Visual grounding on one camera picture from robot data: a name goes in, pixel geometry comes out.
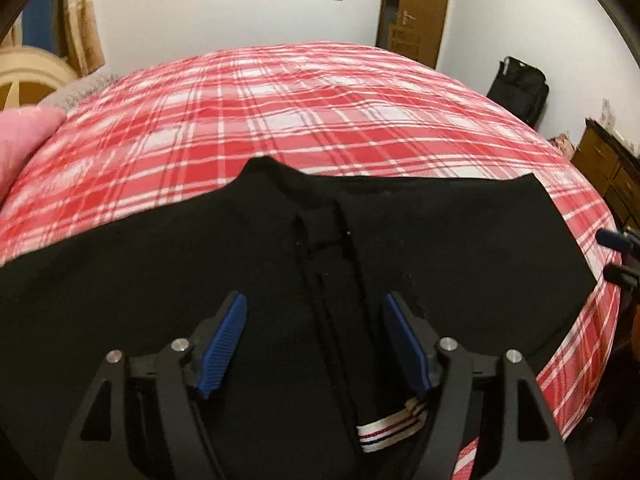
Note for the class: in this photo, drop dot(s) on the black bag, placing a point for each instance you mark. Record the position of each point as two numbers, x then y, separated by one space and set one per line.
517 90

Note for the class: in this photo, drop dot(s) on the folded pink blanket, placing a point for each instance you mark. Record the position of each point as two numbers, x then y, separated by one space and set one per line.
22 140

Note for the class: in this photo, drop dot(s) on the striped grey pillow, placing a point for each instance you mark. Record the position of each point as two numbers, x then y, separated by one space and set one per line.
80 90

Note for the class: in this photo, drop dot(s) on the brown wooden dresser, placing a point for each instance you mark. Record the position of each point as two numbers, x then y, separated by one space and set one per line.
607 170

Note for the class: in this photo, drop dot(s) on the pile of pink beige clothes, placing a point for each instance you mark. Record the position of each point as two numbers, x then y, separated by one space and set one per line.
564 144

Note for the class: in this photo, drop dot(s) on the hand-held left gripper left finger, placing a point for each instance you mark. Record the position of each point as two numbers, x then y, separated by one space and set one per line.
225 345

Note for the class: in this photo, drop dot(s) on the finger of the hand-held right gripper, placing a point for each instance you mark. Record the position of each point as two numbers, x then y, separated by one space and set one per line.
620 275
609 237

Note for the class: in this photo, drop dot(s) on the wide beige floral curtain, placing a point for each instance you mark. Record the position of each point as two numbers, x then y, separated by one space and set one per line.
85 15

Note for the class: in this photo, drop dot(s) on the black pants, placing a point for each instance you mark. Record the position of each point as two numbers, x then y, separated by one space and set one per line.
150 270

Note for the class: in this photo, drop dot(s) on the dark framed window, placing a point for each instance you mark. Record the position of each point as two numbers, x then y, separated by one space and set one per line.
42 15

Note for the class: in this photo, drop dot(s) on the brown wooden door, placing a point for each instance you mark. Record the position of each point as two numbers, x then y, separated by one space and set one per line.
425 5

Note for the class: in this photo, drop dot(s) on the cream and brown headboard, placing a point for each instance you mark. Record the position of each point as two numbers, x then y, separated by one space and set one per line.
30 67

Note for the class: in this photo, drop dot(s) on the bed with red plaid sheet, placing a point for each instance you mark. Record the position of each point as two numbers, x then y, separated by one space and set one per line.
300 110

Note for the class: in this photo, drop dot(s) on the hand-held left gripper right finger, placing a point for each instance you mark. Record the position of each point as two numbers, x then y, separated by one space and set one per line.
407 342

